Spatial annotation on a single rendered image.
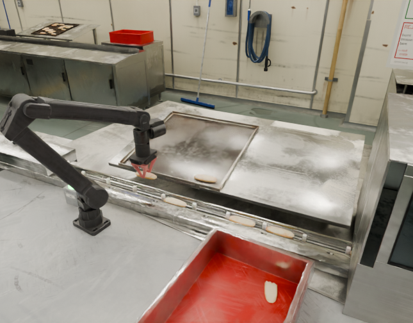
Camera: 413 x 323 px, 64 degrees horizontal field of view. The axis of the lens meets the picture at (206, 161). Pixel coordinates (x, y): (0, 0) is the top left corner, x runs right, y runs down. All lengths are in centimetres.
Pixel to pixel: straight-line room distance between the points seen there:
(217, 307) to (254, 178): 59
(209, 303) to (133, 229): 42
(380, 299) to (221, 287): 42
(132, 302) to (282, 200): 64
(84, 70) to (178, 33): 171
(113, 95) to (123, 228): 297
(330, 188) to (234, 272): 53
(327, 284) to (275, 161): 59
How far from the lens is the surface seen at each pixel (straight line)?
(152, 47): 484
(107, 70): 407
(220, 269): 110
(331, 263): 114
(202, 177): 138
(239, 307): 102
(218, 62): 515
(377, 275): 96
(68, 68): 449
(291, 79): 486
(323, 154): 156
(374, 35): 436
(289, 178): 140
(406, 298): 100
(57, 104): 108
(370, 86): 447
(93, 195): 121
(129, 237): 125
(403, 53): 180
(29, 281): 120
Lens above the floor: 162
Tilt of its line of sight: 29 degrees down
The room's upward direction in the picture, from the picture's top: straight up
